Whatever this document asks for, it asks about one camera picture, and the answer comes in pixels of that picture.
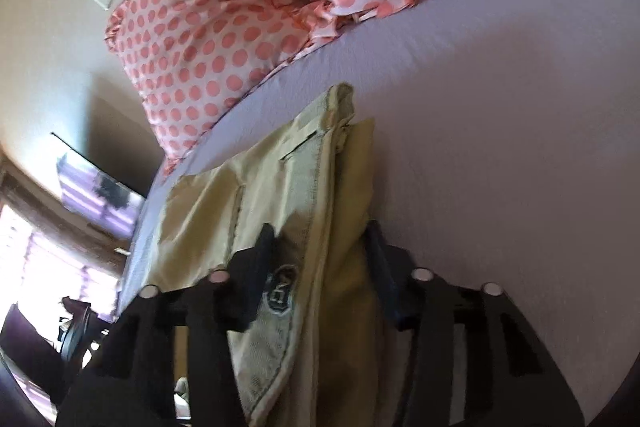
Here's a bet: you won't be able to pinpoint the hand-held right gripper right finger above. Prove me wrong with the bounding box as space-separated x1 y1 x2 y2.
364 220 586 427

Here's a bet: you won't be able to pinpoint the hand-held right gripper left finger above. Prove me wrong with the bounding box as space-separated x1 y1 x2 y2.
56 223 277 427

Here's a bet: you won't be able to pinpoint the khaki pants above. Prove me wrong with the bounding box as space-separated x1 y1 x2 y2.
143 83 422 427

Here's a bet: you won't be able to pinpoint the bed with lavender sheet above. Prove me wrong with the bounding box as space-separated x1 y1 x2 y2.
116 0 640 427

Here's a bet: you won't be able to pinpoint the dark wooden chair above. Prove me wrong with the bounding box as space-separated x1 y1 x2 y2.
50 296 108 373

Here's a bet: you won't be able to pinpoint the wall-mounted television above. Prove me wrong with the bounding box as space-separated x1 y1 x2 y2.
51 133 147 240

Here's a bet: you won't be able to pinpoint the wooden window frame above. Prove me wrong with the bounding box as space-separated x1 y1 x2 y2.
0 157 132 278

